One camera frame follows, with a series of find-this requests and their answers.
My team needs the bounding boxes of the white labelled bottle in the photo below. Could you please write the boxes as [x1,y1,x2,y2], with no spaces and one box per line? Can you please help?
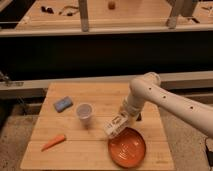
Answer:
[104,116,126,139]

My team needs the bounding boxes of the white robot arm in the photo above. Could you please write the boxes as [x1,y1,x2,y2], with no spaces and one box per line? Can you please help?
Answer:
[120,72,213,138]

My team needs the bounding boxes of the orange ceramic bowl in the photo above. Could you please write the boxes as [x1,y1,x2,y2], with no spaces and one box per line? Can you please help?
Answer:
[108,128,146,168]

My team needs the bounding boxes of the black rectangular block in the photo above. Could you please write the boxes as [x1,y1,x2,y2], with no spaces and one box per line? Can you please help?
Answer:
[136,113,142,121]

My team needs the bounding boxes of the clear plastic cup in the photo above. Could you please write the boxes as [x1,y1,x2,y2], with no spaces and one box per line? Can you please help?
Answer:
[76,103,92,126]

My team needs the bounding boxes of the wooden board platform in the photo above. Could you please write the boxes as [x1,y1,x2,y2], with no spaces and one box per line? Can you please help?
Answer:
[21,83,175,171]

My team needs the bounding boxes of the blue sponge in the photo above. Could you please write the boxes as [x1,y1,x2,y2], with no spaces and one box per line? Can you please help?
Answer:
[54,97,73,113]

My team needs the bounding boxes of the orange carrot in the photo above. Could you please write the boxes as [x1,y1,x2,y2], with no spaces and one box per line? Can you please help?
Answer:
[41,134,66,152]

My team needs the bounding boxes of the small orange background object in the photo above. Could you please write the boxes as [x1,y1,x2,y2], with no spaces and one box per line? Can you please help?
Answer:
[108,1,116,10]

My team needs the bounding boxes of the grey metal post left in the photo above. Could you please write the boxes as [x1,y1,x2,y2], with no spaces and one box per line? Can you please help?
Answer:
[78,0,89,32]

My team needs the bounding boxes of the grey metal post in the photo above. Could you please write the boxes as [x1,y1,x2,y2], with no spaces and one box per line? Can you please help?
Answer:
[78,0,89,32]
[166,0,185,29]

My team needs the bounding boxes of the grey metal post right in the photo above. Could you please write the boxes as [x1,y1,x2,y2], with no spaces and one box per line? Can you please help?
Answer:
[166,0,185,29]

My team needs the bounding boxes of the metal clamp at left rail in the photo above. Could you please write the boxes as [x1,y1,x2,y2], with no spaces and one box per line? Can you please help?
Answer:
[0,71,23,87]

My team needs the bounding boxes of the dark cables on far table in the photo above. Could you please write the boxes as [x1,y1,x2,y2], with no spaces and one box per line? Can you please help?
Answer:
[40,4,80,17]

